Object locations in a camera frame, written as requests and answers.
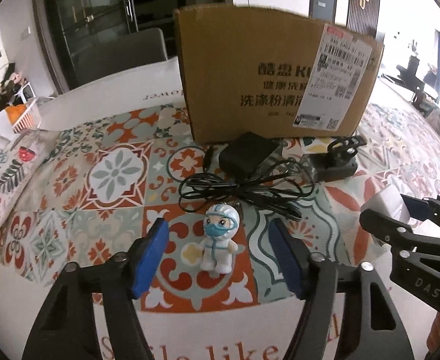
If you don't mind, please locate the small medic figurine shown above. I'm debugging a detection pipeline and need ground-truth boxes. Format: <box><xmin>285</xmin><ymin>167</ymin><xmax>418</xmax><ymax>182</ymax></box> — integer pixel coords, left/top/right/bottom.
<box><xmin>200</xmin><ymin>203</ymin><xmax>240</xmax><ymax>275</ymax></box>

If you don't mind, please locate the white square power adapter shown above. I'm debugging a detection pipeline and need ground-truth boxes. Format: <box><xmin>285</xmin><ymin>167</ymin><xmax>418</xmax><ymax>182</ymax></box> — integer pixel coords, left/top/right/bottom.
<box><xmin>360</xmin><ymin>185</ymin><xmax>440</xmax><ymax>248</ymax></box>

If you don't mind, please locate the brown cardboard box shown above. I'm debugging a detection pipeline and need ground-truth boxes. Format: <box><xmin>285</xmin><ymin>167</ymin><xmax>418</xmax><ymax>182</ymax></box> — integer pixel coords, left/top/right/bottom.
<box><xmin>174</xmin><ymin>4</ymin><xmax>383</xmax><ymax>144</ymax></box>

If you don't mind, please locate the dark dining chair left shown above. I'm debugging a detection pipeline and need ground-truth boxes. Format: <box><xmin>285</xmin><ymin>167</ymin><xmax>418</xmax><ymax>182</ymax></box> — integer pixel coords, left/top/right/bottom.
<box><xmin>75</xmin><ymin>28</ymin><xmax>168</xmax><ymax>86</ymax></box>

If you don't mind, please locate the patterned tile table mat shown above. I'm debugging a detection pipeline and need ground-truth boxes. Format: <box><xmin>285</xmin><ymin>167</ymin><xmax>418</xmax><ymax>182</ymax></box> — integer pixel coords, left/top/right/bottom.
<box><xmin>0</xmin><ymin>101</ymin><xmax>440</xmax><ymax>313</ymax></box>

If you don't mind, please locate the black power adapter with cable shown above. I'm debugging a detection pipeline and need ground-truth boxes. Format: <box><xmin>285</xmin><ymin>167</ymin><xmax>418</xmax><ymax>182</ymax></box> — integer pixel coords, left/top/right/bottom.
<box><xmin>178</xmin><ymin>132</ymin><xmax>316</xmax><ymax>221</ymax></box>

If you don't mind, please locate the white basket of oranges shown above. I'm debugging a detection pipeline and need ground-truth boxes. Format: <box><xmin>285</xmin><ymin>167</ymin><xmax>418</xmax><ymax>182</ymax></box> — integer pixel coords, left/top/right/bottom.
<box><xmin>5</xmin><ymin>97</ymin><xmax>42</xmax><ymax>133</ymax></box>

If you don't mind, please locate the black rectangular device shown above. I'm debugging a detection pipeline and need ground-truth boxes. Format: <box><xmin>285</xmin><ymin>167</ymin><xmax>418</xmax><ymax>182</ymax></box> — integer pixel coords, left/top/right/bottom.
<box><xmin>300</xmin><ymin>135</ymin><xmax>366</xmax><ymax>182</ymax></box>

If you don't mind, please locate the floral tissue pouch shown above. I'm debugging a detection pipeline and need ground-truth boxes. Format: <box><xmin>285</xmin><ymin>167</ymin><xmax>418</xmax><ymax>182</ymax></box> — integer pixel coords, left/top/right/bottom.
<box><xmin>0</xmin><ymin>113</ymin><xmax>60</xmax><ymax>229</ymax></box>

